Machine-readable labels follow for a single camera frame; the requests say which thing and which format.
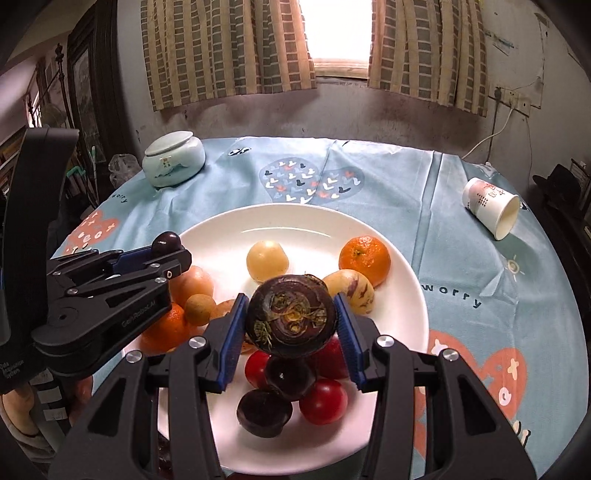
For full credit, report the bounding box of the bright window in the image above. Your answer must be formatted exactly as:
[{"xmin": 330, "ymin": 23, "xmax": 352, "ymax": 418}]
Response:
[{"xmin": 299, "ymin": 0, "xmax": 374, "ymax": 79}]

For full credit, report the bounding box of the pale yellow round fruit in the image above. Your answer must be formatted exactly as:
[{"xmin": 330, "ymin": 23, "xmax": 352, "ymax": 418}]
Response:
[{"xmin": 246, "ymin": 240, "xmax": 290, "ymax": 283}]

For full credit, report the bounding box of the celadon lidded jar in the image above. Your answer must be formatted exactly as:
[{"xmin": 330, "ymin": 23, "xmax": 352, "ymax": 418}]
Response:
[{"xmin": 141, "ymin": 130, "xmax": 206, "ymax": 188}]

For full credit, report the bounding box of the blue printed tablecloth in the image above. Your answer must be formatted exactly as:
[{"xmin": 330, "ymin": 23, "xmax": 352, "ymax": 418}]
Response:
[{"xmin": 51, "ymin": 135, "xmax": 587, "ymax": 480}]

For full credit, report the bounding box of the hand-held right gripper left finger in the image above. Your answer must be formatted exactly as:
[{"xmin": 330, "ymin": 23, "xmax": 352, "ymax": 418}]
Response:
[{"xmin": 48, "ymin": 293, "xmax": 250, "ymax": 480}]

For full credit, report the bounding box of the small tan round fruit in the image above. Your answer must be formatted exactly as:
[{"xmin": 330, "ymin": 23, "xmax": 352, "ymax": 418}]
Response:
[{"xmin": 185, "ymin": 294, "xmax": 217, "ymax": 326}]

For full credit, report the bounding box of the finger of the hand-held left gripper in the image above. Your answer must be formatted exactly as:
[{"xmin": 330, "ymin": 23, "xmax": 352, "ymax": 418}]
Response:
[
  {"xmin": 60, "ymin": 249, "xmax": 194, "ymax": 370},
  {"xmin": 46, "ymin": 247, "xmax": 160, "ymax": 284}
]

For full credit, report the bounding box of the white wall power strip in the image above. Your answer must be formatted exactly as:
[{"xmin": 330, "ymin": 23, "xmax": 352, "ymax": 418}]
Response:
[{"xmin": 494, "ymin": 85, "xmax": 532, "ymax": 116}]

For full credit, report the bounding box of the white paper cup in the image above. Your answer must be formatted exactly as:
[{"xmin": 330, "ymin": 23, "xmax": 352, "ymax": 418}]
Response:
[{"xmin": 462, "ymin": 178, "xmax": 521, "ymax": 241}]

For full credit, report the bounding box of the red cherry tomato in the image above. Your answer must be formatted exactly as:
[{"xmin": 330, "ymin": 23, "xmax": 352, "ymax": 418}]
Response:
[
  {"xmin": 244, "ymin": 349, "xmax": 273, "ymax": 390},
  {"xmin": 298, "ymin": 378, "xmax": 349, "ymax": 426}
]

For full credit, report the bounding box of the dark purple plum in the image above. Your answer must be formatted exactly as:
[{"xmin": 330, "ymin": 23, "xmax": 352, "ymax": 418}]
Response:
[
  {"xmin": 151, "ymin": 232, "xmax": 182, "ymax": 256},
  {"xmin": 264, "ymin": 356, "xmax": 317, "ymax": 401}
]

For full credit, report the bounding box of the dark water chestnut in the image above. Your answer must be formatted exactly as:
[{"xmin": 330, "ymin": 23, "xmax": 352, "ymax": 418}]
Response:
[{"xmin": 236, "ymin": 388, "xmax": 294, "ymax": 437}]

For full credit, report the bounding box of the person's left hand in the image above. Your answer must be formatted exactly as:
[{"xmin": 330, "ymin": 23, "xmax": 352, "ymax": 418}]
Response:
[{"xmin": 0, "ymin": 390, "xmax": 44, "ymax": 439}]

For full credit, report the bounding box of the pale orange round fruit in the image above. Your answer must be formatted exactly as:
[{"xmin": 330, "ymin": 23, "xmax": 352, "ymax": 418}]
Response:
[{"xmin": 168, "ymin": 265, "xmax": 215, "ymax": 308}]

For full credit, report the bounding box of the small orange mandarin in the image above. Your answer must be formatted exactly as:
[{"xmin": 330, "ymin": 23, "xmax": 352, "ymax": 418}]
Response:
[{"xmin": 338, "ymin": 235, "xmax": 391, "ymax": 288}]

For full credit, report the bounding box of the dark framed wall picture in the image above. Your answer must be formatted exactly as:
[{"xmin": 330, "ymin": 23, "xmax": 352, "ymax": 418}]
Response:
[{"xmin": 67, "ymin": 14, "xmax": 121, "ymax": 153}]

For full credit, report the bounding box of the striped pepino melon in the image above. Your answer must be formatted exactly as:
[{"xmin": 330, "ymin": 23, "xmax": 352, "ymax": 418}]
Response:
[{"xmin": 322, "ymin": 270, "xmax": 376, "ymax": 317}]

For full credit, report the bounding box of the white oval plate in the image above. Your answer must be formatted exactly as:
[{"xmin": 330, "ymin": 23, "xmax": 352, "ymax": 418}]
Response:
[{"xmin": 154, "ymin": 203, "xmax": 430, "ymax": 476}]

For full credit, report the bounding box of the white power cable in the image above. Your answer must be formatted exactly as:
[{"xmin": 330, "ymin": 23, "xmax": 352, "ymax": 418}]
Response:
[{"xmin": 461, "ymin": 106, "xmax": 515, "ymax": 161}]

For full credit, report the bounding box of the clear plastic bag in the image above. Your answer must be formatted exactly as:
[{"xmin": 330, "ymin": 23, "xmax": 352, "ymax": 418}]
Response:
[{"xmin": 107, "ymin": 153, "xmax": 141, "ymax": 188}]

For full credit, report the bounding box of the standing fan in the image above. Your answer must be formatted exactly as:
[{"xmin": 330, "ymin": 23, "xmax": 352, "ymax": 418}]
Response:
[{"xmin": 39, "ymin": 104, "xmax": 68, "ymax": 130}]

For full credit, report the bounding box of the large orange mandarin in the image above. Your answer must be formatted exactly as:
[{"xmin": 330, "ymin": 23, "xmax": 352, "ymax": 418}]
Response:
[{"xmin": 139, "ymin": 302, "xmax": 204, "ymax": 356}]

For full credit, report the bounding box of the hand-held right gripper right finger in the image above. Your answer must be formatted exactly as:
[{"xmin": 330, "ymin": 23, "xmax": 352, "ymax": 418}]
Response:
[{"xmin": 333, "ymin": 293, "xmax": 539, "ymax": 480}]

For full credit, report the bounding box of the black hat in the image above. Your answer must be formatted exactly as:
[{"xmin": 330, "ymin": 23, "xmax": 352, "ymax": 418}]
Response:
[{"xmin": 533, "ymin": 166, "xmax": 583, "ymax": 204}]

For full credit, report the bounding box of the checked curtain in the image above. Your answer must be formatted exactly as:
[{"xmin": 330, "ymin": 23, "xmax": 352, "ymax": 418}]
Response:
[
  {"xmin": 367, "ymin": 0, "xmax": 490, "ymax": 117},
  {"xmin": 140, "ymin": 0, "xmax": 318, "ymax": 112}
]

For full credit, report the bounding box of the large sprouted water chestnut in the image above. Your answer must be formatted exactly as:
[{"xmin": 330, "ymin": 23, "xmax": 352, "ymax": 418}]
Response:
[{"xmin": 245, "ymin": 273, "xmax": 338, "ymax": 359}]

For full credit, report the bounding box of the large red plum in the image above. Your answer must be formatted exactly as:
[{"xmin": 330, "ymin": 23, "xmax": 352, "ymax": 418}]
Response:
[{"xmin": 314, "ymin": 337, "xmax": 352, "ymax": 380}]

